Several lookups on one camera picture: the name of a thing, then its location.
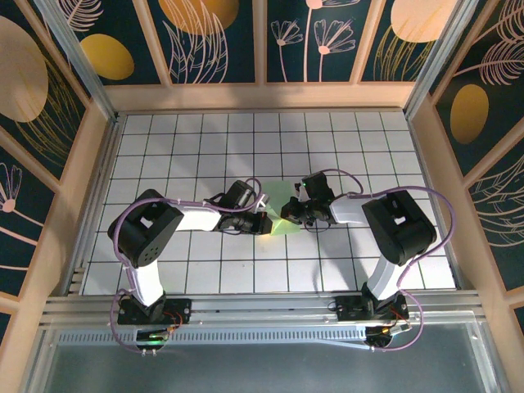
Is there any light green paper sheet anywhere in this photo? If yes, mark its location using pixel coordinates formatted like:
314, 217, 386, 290
260, 178, 303, 239

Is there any white black-grid table mat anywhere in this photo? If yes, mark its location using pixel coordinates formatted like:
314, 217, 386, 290
80, 111, 459, 296

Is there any grey translucent front panel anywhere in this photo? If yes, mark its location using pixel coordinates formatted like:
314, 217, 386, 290
24, 323, 500, 393

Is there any aluminium front rail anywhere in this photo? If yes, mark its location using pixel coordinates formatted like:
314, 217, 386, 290
40, 289, 488, 328

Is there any aluminium rail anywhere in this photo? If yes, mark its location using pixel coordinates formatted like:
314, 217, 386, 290
61, 116, 124, 296
40, 289, 488, 328
407, 114, 468, 290

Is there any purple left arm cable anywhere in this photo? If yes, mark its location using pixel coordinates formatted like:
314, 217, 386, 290
108, 176, 269, 355

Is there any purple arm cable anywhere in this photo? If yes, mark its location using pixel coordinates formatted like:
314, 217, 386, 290
108, 176, 269, 355
323, 169, 459, 353

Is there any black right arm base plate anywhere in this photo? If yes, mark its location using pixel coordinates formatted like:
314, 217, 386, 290
334, 295, 410, 323

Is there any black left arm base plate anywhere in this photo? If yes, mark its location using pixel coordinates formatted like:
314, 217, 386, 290
117, 297, 192, 327

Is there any slotted grey cable duct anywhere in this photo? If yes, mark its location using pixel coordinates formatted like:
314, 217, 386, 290
56, 326, 369, 346

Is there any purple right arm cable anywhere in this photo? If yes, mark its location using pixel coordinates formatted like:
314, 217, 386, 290
323, 169, 459, 353

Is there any aluminium right side rail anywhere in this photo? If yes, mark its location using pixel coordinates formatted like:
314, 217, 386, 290
407, 114, 468, 290

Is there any aluminium left side rail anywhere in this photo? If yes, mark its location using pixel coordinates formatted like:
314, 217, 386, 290
61, 116, 124, 296

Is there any aluminium right corner post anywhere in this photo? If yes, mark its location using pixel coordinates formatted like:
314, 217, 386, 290
403, 0, 484, 120

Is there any aluminium corner post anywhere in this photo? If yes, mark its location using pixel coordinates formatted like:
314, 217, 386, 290
32, 0, 120, 122
403, 0, 484, 120

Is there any aluminium left corner post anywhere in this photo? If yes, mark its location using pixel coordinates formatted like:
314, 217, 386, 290
32, 0, 120, 122

